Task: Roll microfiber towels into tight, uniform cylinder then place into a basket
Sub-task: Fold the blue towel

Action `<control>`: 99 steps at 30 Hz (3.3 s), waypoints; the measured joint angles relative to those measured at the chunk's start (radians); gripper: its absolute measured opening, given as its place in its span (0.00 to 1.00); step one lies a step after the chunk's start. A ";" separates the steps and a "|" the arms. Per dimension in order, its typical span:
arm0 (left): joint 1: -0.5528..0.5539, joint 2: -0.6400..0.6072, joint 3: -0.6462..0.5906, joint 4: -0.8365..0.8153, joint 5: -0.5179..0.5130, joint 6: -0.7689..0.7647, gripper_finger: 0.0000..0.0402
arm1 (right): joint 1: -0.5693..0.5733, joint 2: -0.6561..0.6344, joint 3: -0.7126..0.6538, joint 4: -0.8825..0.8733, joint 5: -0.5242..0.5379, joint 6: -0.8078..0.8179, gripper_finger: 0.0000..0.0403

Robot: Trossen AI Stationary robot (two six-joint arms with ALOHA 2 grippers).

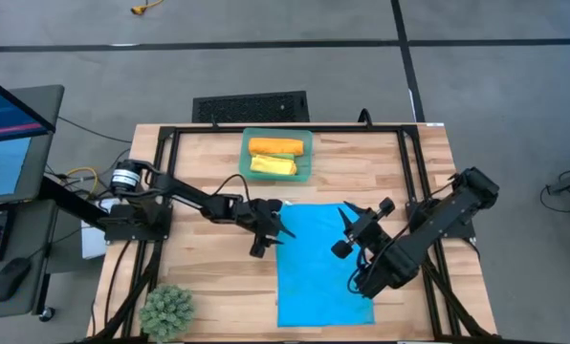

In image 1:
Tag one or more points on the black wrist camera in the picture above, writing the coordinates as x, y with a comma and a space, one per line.
385, 206
258, 248

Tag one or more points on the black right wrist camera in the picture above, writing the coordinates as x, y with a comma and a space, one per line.
385, 206

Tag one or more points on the small artificial green plant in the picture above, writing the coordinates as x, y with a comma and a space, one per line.
166, 313

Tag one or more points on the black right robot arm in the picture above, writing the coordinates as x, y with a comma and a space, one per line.
438, 215

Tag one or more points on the black caster wheel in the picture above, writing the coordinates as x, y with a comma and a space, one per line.
47, 314

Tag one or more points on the white box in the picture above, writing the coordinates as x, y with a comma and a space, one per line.
91, 243

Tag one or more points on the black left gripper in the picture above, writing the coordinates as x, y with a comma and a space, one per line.
258, 215

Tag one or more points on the teal translucent plastic basket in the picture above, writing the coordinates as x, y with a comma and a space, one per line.
244, 174

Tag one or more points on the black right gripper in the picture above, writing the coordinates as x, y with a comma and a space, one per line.
366, 234

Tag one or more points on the yellow microfiber towel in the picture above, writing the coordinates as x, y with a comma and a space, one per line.
273, 165

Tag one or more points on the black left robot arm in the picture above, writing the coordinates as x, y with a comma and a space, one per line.
184, 193

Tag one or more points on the orange microfiber towel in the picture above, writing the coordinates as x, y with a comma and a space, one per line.
275, 146

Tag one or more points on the blue microfiber towel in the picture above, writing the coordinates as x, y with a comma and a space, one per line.
323, 277

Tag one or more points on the grey desk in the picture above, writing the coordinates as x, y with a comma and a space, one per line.
27, 229

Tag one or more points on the black perforated computer case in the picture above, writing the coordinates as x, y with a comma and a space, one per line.
251, 107

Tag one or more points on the black computer mouse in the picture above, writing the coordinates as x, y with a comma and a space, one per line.
10, 279

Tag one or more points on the black aluminium table frame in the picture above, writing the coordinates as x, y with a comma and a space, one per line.
208, 129

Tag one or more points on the computer monitor with blue screen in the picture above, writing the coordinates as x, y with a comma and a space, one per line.
3, 119

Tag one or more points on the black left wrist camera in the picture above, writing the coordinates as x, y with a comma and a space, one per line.
258, 248

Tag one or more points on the yellow extension plug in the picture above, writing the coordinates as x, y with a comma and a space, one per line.
138, 9

